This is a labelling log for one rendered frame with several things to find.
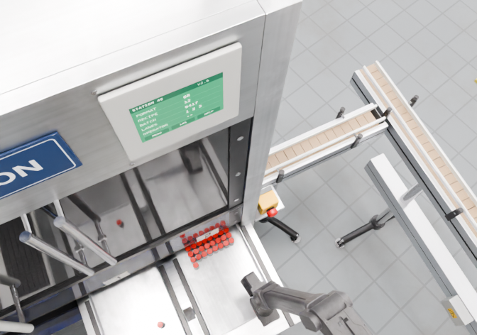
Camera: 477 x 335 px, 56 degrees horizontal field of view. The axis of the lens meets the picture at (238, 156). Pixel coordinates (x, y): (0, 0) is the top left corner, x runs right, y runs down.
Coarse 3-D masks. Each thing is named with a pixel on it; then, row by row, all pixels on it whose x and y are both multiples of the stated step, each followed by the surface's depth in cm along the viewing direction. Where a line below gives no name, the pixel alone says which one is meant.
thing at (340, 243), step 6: (372, 222) 253; (360, 228) 254; (366, 228) 253; (372, 228) 253; (378, 228) 252; (348, 234) 255; (354, 234) 253; (360, 234) 253; (336, 240) 261; (342, 240) 255; (348, 240) 254; (336, 246) 260; (342, 246) 260
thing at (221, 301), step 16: (240, 240) 172; (176, 256) 166; (208, 256) 169; (224, 256) 170; (240, 256) 170; (192, 272) 167; (208, 272) 167; (224, 272) 167; (240, 272) 167; (256, 272) 168; (192, 288) 165; (208, 288) 165; (224, 288) 165; (240, 288) 165; (208, 304) 163; (224, 304) 163; (240, 304) 163; (208, 320) 160; (224, 320) 161; (240, 320) 161
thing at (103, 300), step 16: (144, 272) 167; (112, 288) 164; (128, 288) 164; (144, 288) 164; (160, 288) 164; (96, 304) 162; (112, 304) 162; (128, 304) 162; (144, 304) 162; (160, 304) 162; (112, 320) 160; (128, 320) 160; (144, 320) 160; (160, 320) 160; (176, 320) 160
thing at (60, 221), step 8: (56, 200) 81; (56, 208) 81; (64, 216) 80; (56, 224) 77; (64, 224) 77; (72, 224) 82; (72, 232) 82; (80, 232) 86; (80, 240) 87; (88, 240) 90; (104, 240) 113; (88, 248) 94; (96, 248) 96; (104, 248) 112; (104, 256) 104; (112, 256) 110; (112, 264) 112
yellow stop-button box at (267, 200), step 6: (270, 186) 165; (264, 192) 164; (270, 192) 164; (264, 198) 163; (270, 198) 163; (276, 198) 163; (258, 204) 163; (264, 204) 162; (270, 204) 162; (276, 204) 165; (258, 210) 168; (264, 210) 164
